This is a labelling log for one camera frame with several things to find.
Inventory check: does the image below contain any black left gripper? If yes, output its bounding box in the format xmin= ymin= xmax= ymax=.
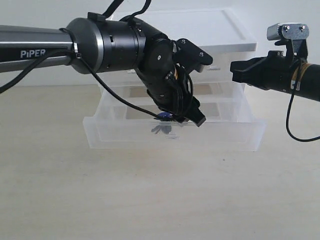
xmin=144 ymin=64 xmax=206 ymax=127

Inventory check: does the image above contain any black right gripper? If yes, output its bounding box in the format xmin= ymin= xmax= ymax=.
xmin=230 ymin=50 xmax=298 ymax=92

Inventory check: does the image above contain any key bunch with blue fob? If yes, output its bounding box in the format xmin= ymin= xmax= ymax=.
xmin=151 ymin=112 xmax=173 ymax=135

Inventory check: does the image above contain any clear plastic storage bin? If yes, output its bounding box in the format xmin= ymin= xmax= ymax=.
xmin=83 ymin=117 xmax=266 ymax=152

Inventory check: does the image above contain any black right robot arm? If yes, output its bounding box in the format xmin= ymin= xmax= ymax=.
xmin=230 ymin=50 xmax=320 ymax=102

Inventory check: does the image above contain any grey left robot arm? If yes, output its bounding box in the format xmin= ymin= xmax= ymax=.
xmin=0 ymin=17 xmax=213 ymax=126

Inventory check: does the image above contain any white plastic drawer cabinet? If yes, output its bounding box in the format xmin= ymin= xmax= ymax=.
xmin=99 ymin=9 xmax=258 ymax=124

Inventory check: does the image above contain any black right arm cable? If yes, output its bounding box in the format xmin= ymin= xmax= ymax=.
xmin=286 ymin=57 xmax=320 ymax=143

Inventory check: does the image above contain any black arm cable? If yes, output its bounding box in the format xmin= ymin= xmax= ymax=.
xmin=286 ymin=57 xmax=320 ymax=143
xmin=0 ymin=0 xmax=196 ymax=121

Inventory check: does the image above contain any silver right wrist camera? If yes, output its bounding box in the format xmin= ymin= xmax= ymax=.
xmin=266 ymin=22 xmax=310 ymax=59

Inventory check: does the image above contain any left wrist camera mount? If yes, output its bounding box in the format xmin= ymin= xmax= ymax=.
xmin=173 ymin=38 xmax=213 ymax=74

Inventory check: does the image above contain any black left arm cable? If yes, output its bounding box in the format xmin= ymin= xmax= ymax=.
xmin=0 ymin=0 xmax=196 ymax=121

